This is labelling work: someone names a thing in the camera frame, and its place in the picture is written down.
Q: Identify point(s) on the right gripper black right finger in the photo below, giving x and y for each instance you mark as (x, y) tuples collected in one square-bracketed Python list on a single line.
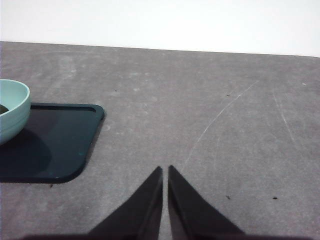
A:
[(190, 212)]

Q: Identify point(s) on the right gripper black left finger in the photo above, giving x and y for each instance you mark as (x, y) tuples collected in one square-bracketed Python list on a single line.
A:
[(142, 210)]

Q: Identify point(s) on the dark rectangular tray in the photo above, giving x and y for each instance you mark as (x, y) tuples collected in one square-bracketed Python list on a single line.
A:
[(62, 140)]

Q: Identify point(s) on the teal ceramic bowl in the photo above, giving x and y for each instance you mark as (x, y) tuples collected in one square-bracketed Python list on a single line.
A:
[(17, 110)]

